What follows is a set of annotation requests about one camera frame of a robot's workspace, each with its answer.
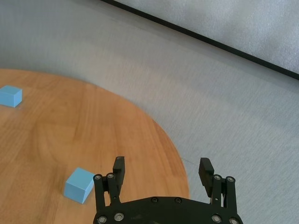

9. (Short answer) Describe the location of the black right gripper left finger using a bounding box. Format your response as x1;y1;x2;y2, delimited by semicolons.
93;156;127;212

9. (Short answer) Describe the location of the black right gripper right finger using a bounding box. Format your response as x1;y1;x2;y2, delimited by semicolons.
198;158;238;210

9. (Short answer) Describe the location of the blue building block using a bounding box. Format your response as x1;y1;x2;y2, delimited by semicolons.
0;85;23;108
64;167;96;205

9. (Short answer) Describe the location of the black wall trim strip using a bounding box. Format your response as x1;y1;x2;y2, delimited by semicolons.
99;0;299;81

